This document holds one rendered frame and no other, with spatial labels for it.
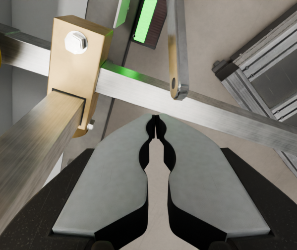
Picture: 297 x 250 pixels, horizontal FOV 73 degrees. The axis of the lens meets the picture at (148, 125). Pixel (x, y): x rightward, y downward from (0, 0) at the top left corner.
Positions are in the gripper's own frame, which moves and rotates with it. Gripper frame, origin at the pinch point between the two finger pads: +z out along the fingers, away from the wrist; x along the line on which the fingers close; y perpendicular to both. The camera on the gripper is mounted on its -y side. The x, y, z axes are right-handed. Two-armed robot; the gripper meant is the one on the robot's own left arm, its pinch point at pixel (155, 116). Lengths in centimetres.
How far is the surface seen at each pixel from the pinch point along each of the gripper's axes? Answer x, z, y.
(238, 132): 10.8, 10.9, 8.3
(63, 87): -9.9, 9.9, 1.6
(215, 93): 36, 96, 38
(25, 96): -31.2, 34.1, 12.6
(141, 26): -2.0, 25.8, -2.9
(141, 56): -6, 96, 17
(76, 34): -7.2, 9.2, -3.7
